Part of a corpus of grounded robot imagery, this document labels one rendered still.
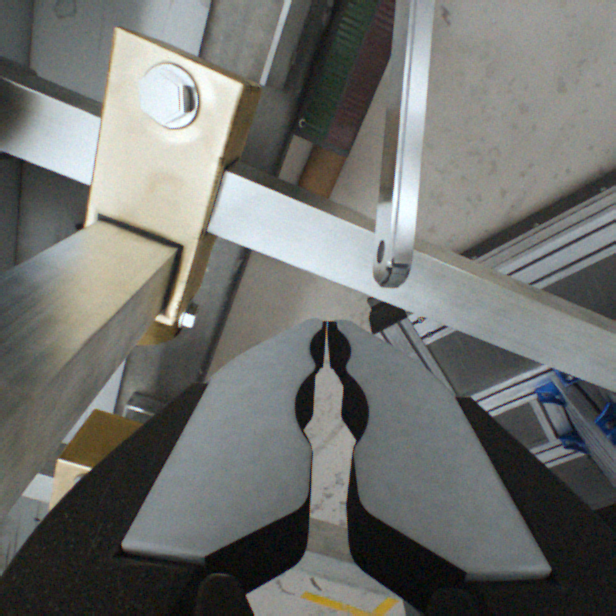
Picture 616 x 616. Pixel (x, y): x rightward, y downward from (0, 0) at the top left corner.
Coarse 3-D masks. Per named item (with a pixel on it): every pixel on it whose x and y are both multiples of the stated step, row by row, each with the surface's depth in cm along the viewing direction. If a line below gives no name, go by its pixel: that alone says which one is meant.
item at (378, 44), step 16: (384, 0) 26; (384, 16) 27; (384, 32) 27; (368, 48) 28; (384, 48) 28; (368, 64) 28; (352, 80) 29; (368, 80) 29; (352, 96) 29; (368, 96) 29; (352, 112) 29; (336, 128) 30; (352, 128) 30; (336, 144) 30
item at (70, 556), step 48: (192, 384) 9; (144, 432) 8; (96, 480) 7; (144, 480) 7; (48, 528) 6; (96, 528) 6; (0, 576) 5; (48, 576) 6; (96, 576) 6; (144, 576) 6; (192, 576) 6
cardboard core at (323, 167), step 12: (312, 156) 91; (324, 156) 90; (336, 156) 90; (312, 168) 92; (324, 168) 91; (336, 168) 92; (300, 180) 95; (312, 180) 92; (324, 180) 92; (336, 180) 95; (324, 192) 94
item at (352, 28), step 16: (352, 0) 26; (368, 0) 26; (352, 16) 27; (368, 16) 27; (352, 32) 27; (336, 48) 28; (352, 48) 28; (336, 64) 28; (352, 64) 28; (320, 80) 29; (336, 80) 29; (320, 96) 29; (336, 96) 29; (320, 112) 30; (304, 128) 30; (320, 128) 30
